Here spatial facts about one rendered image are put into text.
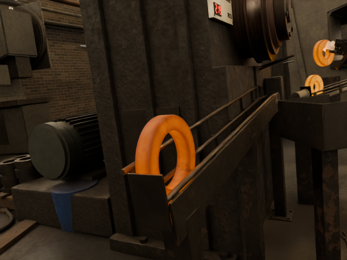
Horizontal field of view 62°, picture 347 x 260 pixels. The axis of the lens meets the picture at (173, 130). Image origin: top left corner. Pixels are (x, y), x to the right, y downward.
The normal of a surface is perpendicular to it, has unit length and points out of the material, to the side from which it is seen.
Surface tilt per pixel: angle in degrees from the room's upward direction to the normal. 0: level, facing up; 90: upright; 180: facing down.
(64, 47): 90
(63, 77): 90
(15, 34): 92
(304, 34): 90
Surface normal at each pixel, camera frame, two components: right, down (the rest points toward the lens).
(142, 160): -0.51, -0.09
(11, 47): 0.95, -0.04
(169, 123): 0.86, -0.02
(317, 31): -0.67, 0.19
